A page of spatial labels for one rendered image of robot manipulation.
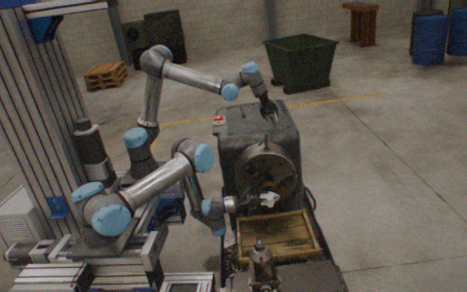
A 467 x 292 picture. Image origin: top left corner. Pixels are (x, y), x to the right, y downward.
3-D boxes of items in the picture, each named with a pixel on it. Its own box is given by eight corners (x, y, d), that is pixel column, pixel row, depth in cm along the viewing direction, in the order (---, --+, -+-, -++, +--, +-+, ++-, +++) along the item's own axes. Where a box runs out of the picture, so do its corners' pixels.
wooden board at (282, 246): (237, 223, 177) (236, 217, 175) (305, 215, 176) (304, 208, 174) (239, 266, 150) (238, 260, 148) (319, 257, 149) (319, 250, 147)
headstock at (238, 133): (222, 155, 249) (214, 106, 232) (286, 147, 247) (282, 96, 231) (222, 203, 195) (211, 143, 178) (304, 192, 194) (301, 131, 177)
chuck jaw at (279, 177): (270, 171, 173) (292, 166, 172) (272, 179, 175) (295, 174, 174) (273, 183, 163) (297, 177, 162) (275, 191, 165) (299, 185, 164)
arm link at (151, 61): (134, 51, 146) (241, 84, 148) (143, 46, 156) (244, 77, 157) (130, 76, 151) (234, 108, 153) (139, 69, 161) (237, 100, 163)
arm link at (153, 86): (129, 145, 181) (142, 45, 156) (139, 134, 194) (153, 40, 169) (150, 151, 181) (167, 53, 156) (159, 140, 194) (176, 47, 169)
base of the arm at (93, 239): (77, 249, 130) (69, 229, 126) (96, 223, 144) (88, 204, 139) (113, 247, 128) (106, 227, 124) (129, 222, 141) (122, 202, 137)
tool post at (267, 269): (254, 267, 129) (251, 247, 124) (273, 264, 129) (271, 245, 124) (255, 283, 122) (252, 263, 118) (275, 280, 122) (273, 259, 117)
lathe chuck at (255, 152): (235, 196, 186) (235, 145, 172) (292, 195, 187) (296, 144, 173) (235, 206, 178) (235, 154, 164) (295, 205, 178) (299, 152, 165)
